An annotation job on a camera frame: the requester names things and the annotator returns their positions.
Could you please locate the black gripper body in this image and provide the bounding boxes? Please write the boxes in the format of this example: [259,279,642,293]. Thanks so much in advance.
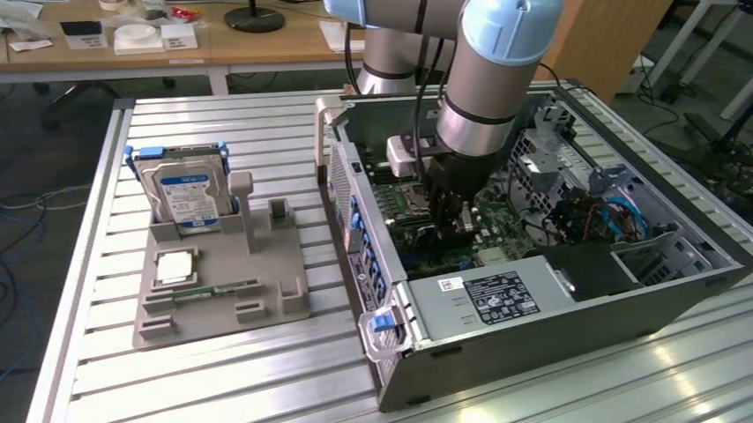
[423,152,501,235]

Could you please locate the green motherboard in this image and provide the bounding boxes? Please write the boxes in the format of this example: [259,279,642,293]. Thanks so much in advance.
[367,145,551,275]

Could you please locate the CPU socket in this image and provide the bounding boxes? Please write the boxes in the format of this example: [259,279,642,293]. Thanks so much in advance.
[389,184,440,222]

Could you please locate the grey power supply unit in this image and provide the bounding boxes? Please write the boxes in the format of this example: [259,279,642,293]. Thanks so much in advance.
[404,257,575,350]

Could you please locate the white paper sheet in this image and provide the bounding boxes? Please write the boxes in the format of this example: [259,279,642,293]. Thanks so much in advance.
[319,20,367,53]

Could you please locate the grey metal disk bay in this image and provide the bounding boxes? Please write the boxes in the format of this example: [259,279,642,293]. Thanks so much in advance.
[608,228,708,288]

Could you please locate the wooden cabinet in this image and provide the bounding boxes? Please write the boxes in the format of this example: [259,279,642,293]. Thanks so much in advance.
[531,0,675,103]

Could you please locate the open dark grey PC case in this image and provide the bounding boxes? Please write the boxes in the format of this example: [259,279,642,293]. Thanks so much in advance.
[313,85,744,413]

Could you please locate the wooden desk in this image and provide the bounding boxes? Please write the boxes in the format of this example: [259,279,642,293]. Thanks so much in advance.
[0,0,453,85]

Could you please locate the green RAM stick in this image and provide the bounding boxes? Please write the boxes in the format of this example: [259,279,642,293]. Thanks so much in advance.
[172,284,261,301]

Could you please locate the black round lamp base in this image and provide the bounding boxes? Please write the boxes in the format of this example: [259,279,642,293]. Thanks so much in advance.
[222,0,287,33]

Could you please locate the grey parts rack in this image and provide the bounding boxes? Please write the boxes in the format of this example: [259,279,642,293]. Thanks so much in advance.
[133,171,312,352]

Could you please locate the silver CPU chip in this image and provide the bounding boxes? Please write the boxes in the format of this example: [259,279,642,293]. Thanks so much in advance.
[153,252,196,286]

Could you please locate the plain white box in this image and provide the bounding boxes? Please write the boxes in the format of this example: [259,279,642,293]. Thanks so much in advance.
[160,23,202,52]

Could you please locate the red packet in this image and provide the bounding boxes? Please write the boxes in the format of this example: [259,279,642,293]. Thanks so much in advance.
[168,5,205,24]

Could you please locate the white round dish block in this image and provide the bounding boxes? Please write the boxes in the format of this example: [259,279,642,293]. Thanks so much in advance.
[113,23,165,56]

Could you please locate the white box with black top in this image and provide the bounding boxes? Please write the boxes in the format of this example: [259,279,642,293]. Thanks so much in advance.
[58,20,109,50]

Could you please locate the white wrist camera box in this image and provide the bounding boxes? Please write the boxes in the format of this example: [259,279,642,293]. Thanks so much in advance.
[385,134,437,178]

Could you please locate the silver metal bracket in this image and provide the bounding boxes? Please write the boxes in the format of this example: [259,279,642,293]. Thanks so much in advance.
[519,153,560,187]

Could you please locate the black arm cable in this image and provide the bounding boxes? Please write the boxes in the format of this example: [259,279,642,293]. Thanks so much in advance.
[411,37,449,149]

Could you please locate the red wire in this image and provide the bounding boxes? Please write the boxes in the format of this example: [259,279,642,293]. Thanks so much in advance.
[579,197,612,243]

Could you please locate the blue wire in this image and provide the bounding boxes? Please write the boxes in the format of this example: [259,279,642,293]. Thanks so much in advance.
[603,197,648,244]

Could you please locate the hard disk with blue bracket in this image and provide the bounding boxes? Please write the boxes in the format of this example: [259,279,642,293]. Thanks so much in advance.
[124,141,229,235]

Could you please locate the white table frame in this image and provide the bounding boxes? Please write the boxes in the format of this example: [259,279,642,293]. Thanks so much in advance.
[639,0,753,121]

